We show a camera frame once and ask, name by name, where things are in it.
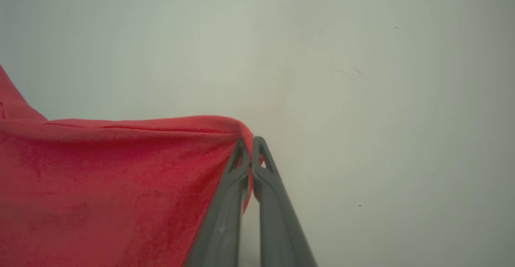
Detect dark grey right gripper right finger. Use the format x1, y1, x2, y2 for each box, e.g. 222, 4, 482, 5
251, 136, 318, 267

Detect red shirt with white stripes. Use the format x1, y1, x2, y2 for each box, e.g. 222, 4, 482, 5
0, 64, 266, 267

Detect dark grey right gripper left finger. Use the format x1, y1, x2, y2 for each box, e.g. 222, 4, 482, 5
185, 138, 250, 267

